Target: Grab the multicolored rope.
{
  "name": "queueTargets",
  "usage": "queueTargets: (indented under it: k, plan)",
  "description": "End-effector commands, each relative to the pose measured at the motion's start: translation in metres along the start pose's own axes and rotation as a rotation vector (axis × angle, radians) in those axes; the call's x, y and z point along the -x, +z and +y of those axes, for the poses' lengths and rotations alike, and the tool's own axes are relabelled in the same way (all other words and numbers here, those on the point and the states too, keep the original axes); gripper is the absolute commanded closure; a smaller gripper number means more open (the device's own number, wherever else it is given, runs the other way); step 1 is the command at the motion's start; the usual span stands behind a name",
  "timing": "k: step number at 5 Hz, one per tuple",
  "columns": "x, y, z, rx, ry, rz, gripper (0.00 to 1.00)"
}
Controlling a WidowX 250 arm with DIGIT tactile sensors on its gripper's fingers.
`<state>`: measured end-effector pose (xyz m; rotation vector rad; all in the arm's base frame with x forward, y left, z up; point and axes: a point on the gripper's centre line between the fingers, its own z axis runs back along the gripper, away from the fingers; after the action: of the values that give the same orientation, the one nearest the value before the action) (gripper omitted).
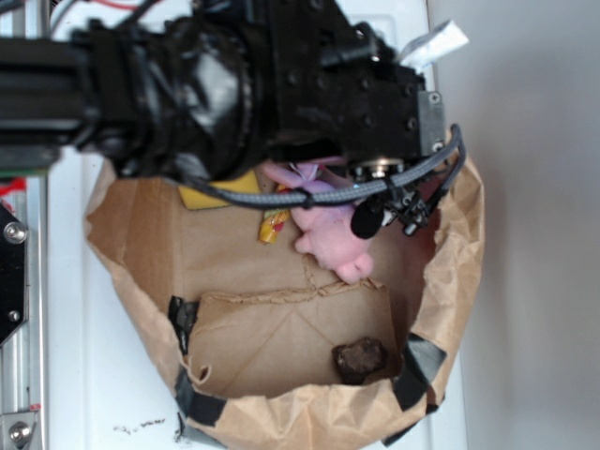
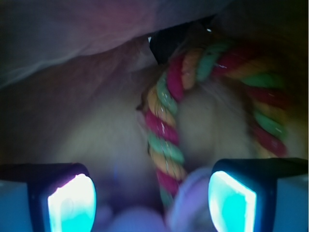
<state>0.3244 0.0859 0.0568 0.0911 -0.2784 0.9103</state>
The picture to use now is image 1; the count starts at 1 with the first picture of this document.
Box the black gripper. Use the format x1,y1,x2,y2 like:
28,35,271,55
264,1,445,237

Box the multicolored twisted rope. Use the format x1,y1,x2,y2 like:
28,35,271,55
257,183,293,246

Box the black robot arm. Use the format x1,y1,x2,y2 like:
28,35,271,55
1,1,454,238

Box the white paper tag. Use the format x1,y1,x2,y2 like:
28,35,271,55
397,20,470,72

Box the pink plush bunny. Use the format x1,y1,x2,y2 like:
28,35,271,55
262,162,374,284

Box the yellow sponge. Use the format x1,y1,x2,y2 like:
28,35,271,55
178,171,261,211

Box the brown paper bag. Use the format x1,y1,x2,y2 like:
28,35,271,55
85,161,485,449

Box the dark brown rock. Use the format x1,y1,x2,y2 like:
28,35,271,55
332,337,388,385

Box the black metal bracket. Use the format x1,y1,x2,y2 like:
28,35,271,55
0,201,28,345

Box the aluminium frame rail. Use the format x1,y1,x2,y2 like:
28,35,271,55
0,0,49,450

